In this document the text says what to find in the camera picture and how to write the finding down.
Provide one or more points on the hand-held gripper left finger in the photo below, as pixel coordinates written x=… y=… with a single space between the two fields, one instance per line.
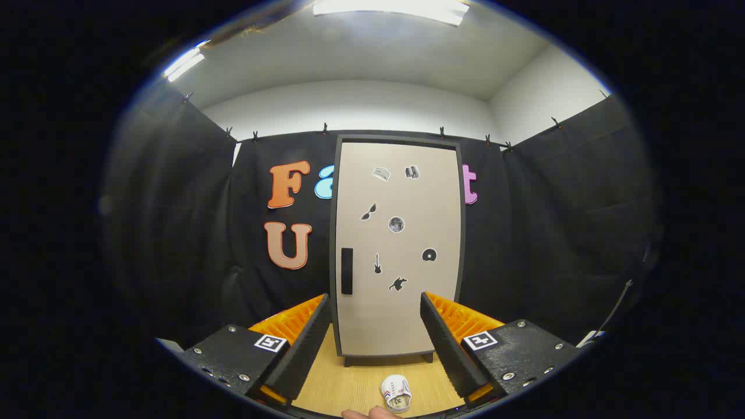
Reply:
x=305 y=355

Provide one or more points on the dark grey shoe cabinet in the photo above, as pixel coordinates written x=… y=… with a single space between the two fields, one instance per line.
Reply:
x=333 y=233

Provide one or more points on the white shoe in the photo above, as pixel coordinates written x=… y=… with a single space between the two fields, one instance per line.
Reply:
x=396 y=390

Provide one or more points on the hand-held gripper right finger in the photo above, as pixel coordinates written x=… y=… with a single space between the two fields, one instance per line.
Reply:
x=448 y=349

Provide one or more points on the black backdrop cloth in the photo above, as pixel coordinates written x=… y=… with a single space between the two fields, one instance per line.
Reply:
x=524 y=233

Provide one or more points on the narrow ceiling light strip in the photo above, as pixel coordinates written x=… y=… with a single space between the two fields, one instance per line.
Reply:
x=183 y=64

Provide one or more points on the wide ceiling light panel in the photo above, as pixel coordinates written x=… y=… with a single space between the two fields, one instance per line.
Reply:
x=390 y=7

